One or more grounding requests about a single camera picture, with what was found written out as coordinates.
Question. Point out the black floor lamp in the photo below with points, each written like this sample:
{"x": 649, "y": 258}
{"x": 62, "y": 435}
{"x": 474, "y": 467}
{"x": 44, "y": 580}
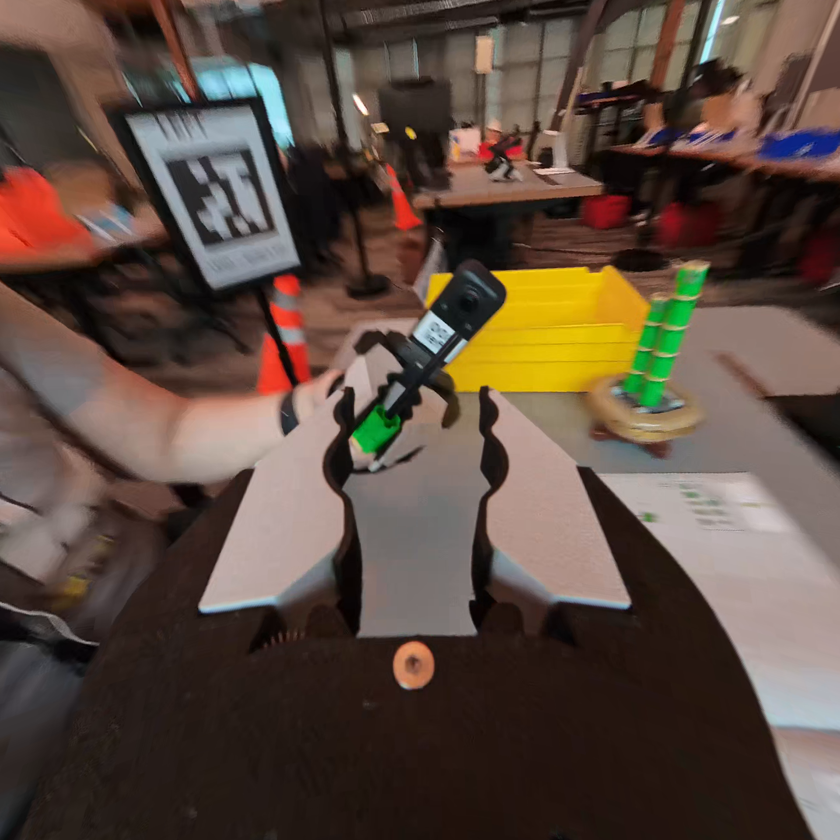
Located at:
{"x": 369, "y": 287}
{"x": 642, "y": 260}

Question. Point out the black wristband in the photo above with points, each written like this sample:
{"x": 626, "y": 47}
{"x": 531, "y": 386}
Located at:
{"x": 289, "y": 413}

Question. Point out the person's left forearm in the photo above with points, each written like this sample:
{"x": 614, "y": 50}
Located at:
{"x": 164, "y": 426}

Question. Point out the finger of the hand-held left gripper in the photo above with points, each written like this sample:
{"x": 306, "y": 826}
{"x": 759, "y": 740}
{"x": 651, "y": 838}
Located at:
{"x": 396, "y": 400}

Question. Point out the person's left hand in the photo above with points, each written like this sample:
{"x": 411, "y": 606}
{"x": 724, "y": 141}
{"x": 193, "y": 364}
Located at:
{"x": 315, "y": 397}

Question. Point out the black monitor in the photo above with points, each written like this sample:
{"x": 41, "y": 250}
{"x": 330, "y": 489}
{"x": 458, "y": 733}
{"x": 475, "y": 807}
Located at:
{"x": 413, "y": 105}

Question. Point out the orange traffic cone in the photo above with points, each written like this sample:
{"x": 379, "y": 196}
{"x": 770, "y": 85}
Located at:
{"x": 289, "y": 308}
{"x": 401, "y": 207}

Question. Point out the bamboo brick model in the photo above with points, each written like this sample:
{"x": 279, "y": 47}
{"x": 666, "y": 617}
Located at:
{"x": 663, "y": 348}

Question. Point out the open instruction booklet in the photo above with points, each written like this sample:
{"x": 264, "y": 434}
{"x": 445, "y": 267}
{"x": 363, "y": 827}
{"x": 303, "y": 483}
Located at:
{"x": 754, "y": 590}

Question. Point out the red canister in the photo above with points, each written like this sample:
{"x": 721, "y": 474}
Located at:
{"x": 605, "y": 212}
{"x": 820, "y": 259}
{"x": 689, "y": 225}

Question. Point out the large blue bin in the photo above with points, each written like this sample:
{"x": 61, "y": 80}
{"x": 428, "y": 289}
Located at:
{"x": 800, "y": 145}

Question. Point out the green round lego brick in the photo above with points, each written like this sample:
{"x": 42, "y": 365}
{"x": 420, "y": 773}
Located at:
{"x": 375, "y": 428}

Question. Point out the orange plastic case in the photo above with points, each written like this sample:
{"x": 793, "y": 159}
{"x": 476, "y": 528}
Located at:
{"x": 33, "y": 216}

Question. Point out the framed marker sign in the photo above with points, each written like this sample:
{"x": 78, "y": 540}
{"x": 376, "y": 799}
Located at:
{"x": 216, "y": 197}

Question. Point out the yellow bin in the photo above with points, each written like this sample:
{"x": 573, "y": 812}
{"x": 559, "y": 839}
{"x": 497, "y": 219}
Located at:
{"x": 538, "y": 348}

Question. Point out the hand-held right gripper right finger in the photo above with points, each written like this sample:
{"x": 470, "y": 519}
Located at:
{"x": 558, "y": 525}

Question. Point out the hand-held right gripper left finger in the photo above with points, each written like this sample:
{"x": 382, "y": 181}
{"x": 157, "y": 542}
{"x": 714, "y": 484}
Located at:
{"x": 275, "y": 525}

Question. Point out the background table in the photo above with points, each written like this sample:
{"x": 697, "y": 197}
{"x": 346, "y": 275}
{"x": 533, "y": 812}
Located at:
{"x": 479, "y": 190}

